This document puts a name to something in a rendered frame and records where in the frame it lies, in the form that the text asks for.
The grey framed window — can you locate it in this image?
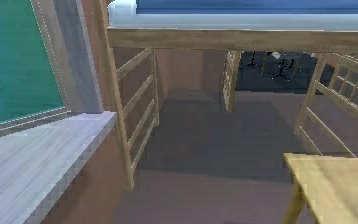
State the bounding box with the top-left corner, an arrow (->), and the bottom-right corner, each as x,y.
0,0 -> 118,224

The wooden slatted chair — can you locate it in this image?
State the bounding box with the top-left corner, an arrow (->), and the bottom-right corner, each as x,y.
293,52 -> 358,159

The light wooden table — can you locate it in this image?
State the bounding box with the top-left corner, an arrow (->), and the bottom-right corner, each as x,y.
280,152 -> 358,224

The wooden bed with blue blanket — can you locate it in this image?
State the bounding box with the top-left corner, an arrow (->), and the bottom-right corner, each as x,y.
92,0 -> 358,192

